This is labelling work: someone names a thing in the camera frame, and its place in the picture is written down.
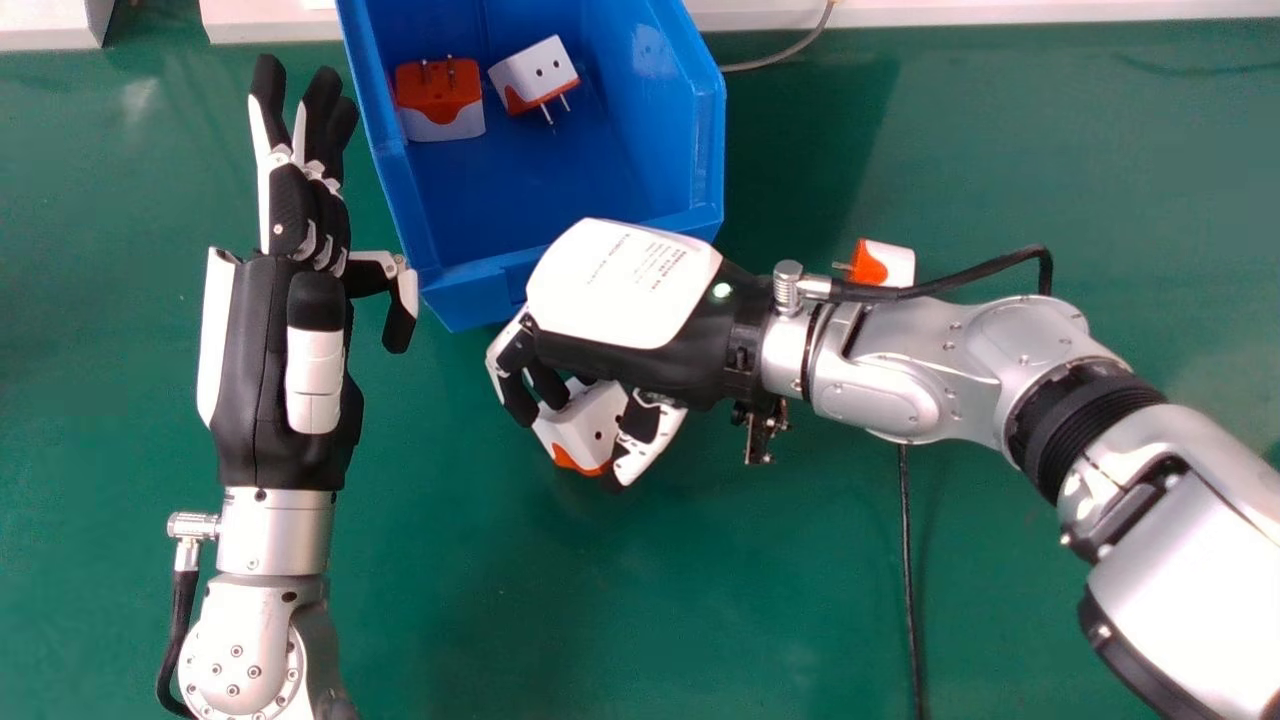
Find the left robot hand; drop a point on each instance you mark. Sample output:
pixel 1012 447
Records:
pixel 250 380

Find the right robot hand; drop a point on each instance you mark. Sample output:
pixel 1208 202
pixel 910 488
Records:
pixel 620 300

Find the white-and-orange plug adapter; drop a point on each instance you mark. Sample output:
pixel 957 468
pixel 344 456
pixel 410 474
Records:
pixel 580 430
pixel 438 98
pixel 880 262
pixel 535 78

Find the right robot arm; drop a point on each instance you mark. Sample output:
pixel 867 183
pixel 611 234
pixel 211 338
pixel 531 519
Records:
pixel 1050 440

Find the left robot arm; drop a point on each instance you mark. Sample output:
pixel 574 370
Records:
pixel 260 610

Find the blue plastic bin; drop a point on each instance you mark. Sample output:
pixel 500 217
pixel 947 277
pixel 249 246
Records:
pixel 540 150

